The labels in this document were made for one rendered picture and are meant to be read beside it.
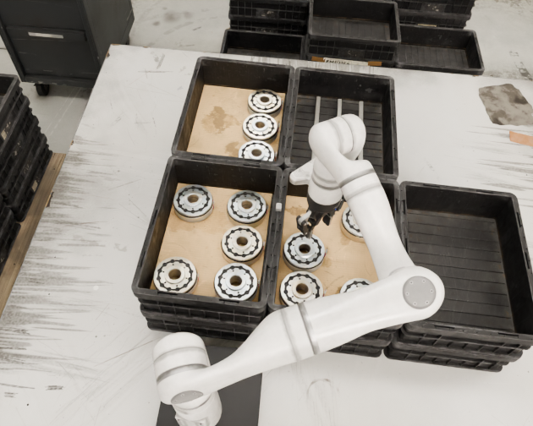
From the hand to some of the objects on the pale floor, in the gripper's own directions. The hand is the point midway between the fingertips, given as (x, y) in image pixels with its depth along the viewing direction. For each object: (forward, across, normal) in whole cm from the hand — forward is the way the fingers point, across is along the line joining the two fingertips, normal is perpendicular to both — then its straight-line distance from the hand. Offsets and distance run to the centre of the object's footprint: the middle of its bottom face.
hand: (317, 226), depth 121 cm
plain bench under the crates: (+94, +8, +5) cm, 94 cm away
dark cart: (+93, +18, +197) cm, 218 cm away
